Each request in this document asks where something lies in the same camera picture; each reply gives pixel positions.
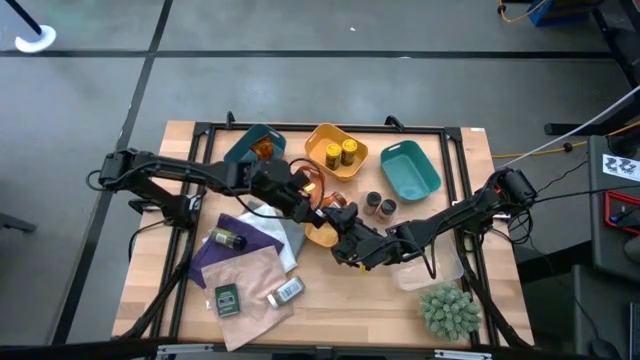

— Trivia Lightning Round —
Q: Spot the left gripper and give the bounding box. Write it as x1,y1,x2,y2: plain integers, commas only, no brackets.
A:
247,159,332,230

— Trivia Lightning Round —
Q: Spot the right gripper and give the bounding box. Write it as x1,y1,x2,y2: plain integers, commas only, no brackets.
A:
328,204,406,269

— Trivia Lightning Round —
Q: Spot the yellow lid spice jar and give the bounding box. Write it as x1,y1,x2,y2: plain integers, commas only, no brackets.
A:
324,143,343,171
340,138,359,167

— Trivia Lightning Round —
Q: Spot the amber spice jar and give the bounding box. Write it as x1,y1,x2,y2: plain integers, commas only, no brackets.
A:
249,134,276,162

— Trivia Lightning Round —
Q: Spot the small yellow plastic bin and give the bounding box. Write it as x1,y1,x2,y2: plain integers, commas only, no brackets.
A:
303,221,341,249

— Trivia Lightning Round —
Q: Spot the grey cloth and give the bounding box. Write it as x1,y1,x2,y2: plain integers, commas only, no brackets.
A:
247,197,307,260

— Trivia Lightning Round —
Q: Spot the small orange plastic bin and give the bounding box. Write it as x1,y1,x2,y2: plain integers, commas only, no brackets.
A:
292,166,329,211

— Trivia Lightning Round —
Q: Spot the white cloth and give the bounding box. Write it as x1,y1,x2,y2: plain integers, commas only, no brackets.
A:
237,203,297,274

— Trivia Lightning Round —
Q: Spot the large yellow plastic bin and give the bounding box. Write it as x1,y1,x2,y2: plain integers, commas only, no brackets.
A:
303,122,370,183

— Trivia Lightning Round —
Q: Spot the white label spice jar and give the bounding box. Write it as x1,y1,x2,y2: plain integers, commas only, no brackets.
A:
266,276,306,309

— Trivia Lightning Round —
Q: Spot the teal green plastic bin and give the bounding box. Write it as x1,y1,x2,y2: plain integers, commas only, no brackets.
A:
379,139,443,203

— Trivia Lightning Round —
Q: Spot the green spice jar black cap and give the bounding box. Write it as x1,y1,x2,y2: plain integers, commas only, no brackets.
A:
208,227,248,252

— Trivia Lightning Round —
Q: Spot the dark blue plastic bin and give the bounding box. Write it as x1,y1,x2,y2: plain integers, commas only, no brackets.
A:
223,123,288,169

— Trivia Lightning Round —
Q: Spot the purple cloth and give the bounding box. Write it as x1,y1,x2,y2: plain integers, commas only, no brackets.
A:
187,213,285,290

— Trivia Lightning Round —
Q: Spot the large clear plastic bin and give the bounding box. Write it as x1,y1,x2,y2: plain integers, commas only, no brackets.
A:
388,232,465,293

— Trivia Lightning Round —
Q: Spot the beige cloth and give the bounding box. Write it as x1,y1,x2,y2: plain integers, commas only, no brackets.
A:
200,248,295,352

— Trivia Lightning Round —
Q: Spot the green tin box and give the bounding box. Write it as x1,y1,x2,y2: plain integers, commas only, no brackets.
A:
213,283,242,319

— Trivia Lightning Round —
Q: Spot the green artificial plant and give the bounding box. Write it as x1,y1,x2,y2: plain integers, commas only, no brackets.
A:
418,282,482,342

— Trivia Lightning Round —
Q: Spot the black crossbar with silver plates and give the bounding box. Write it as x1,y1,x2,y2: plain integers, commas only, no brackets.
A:
0,337,531,360

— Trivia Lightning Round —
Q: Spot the white sticker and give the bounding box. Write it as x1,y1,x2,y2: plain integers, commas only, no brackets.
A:
602,153,640,182

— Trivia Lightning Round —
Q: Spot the blue box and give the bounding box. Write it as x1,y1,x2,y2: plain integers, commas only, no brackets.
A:
527,0,601,27

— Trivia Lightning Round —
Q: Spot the black floor stand foot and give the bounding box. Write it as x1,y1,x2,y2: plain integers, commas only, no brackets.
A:
0,212,39,234

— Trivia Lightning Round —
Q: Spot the black desk leg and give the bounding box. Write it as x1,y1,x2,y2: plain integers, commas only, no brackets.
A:
544,0,640,137

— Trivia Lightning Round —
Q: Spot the black aluminium frame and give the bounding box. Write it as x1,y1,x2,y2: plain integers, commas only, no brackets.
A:
112,121,534,351

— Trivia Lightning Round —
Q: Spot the yellow cable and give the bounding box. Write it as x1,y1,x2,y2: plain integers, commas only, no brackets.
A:
497,0,551,24
492,119,640,160

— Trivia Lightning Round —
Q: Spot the black cable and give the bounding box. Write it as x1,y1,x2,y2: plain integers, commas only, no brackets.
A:
509,159,640,246

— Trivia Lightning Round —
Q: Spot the white cable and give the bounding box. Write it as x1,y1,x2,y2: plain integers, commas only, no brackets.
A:
497,84,640,169

